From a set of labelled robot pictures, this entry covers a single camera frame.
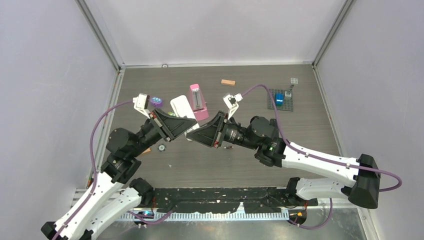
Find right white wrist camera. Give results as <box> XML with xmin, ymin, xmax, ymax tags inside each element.
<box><xmin>222</xmin><ymin>93</ymin><xmax>243</xmax><ymax>120</ymax></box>

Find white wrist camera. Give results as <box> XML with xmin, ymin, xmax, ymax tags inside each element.
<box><xmin>132</xmin><ymin>93</ymin><xmax>151</xmax><ymax>119</ymax></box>
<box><xmin>222</xmin><ymin>93</ymin><xmax>243</xmax><ymax>120</ymax></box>

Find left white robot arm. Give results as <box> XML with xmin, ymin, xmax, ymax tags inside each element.
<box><xmin>41</xmin><ymin>108</ymin><xmax>197</xmax><ymax>240</ymax></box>

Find wooden block near left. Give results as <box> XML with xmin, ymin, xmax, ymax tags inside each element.
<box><xmin>141</xmin><ymin>148</ymin><xmax>151</xmax><ymax>155</ymax></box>

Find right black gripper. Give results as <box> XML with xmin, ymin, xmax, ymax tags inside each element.
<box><xmin>187</xmin><ymin>111</ymin><xmax>259</xmax><ymax>151</ymax></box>

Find blue lego brick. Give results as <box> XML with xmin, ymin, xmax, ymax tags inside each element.
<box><xmin>274</xmin><ymin>92</ymin><xmax>284</xmax><ymax>107</ymax></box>

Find purple round toy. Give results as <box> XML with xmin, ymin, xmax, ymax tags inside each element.
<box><xmin>149</xmin><ymin>96</ymin><xmax>164</xmax><ymax>108</ymax></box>

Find white remote control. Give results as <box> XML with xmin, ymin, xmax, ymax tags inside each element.
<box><xmin>170</xmin><ymin>95</ymin><xmax>200</xmax><ymax>134</ymax></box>

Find wooden block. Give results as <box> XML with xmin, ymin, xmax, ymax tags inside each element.
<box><xmin>220</xmin><ymin>79</ymin><xmax>236</xmax><ymax>87</ymax></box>
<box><xmin>141</xmin><ymin>148</ymin><xmax>151</xmax><ymax>155</ymax></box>

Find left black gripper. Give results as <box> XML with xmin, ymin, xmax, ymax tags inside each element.
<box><xmin>130</xmin><ymin>107</ymin><xmax>197</xmax><ymax>156</ymax></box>

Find grey lego tower piece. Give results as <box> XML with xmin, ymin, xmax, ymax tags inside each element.
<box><xmin>284</xmin><ymin>84</ymin><xmax>295</xmax><ymax>100</ymax></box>

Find small round gear toy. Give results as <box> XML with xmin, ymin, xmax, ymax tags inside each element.
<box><xmin>157</xmin><ymin>144</ymin><xmax>167</xmax><ymax>152</ymax></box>

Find wooden block far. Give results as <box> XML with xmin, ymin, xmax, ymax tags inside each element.
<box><xmin>220</xmin><ymin>79</ymin><xmax>236</xmax><ymax>87</ymax></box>

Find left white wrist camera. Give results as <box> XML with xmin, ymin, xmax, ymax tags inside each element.
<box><xmin>132</xmin><ymin>93</ymin><xmax>151</xmax><ymax>119</ymax></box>

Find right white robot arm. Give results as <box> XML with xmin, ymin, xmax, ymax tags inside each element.
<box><xmin>187</xmin><ymin>111</ymin><xmax>381</xmax><ymax>209</ymax></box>

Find pink metronome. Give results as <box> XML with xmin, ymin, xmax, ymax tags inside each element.
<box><xmin>188</xmin><ymin>84</ymin><xmax>209</xmax><ymax>121</ymax></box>

